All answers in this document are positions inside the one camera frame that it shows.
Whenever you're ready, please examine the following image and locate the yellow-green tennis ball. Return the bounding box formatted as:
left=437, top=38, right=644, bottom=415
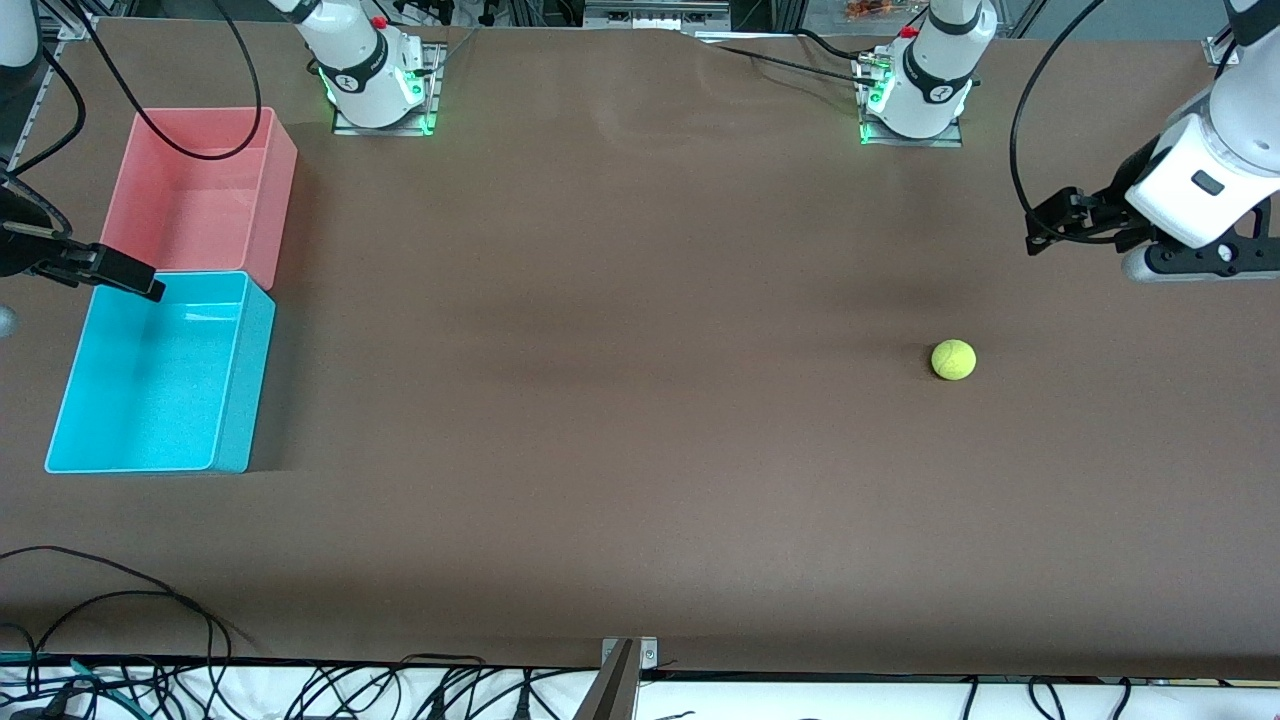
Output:
left=931, top=339, right=977, bottom=382

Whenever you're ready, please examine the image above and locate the pink plastic bin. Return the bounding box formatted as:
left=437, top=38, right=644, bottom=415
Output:
left=100, top=106, right=299, bottom=292

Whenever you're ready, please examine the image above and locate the blue plastic bin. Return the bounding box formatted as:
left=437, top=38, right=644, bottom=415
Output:
left=44, top=270, right=277, bottom=475

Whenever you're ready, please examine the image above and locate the grey metal box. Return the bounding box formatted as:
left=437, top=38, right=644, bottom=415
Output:
left=583, top=0, right=733, bottom=31

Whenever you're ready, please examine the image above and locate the grey metal pole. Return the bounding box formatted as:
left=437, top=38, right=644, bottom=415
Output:
left=572, top=640, right=641, bottom=720

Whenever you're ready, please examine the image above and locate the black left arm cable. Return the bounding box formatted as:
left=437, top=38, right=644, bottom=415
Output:
left=1008, top=0, right=1131, bottom=247

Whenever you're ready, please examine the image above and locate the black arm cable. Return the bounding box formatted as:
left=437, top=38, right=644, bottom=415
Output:
left=1008, top=0, right=1131, bottom=247
left=0, top=0, right=264, bottom=181

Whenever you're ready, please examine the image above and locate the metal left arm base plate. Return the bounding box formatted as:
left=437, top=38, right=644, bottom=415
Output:
left=857, top=50, right=965, bottom=149

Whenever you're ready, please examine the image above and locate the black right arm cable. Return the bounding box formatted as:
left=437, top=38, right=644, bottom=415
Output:
left=0, top=0, right=264, bottom=181

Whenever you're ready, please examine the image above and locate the black looping floor cable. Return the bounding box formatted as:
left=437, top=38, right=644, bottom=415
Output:
left=20, top=590, right=233, bottom=720
left=0, top=545, right=256, bottom=651

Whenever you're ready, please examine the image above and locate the short black tabletop cable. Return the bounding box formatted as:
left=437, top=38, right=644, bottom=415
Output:
left=795, top=28, right=871, bottom=63

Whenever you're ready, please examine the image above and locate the long black tabletop cable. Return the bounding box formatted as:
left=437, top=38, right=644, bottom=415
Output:
left=700, top=38, right=886, bottom=86

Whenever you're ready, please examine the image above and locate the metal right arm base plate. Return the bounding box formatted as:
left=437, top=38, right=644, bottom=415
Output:
left=332, top=42, right=447, bottom=138

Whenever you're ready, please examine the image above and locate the teal cable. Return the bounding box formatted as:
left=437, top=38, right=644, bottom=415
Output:
left=0, top=652, right=136, bottom=719

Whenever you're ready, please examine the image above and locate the small metal table bracket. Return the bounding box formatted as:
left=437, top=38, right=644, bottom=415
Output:
left=600, top=636, right=660, bottom=673

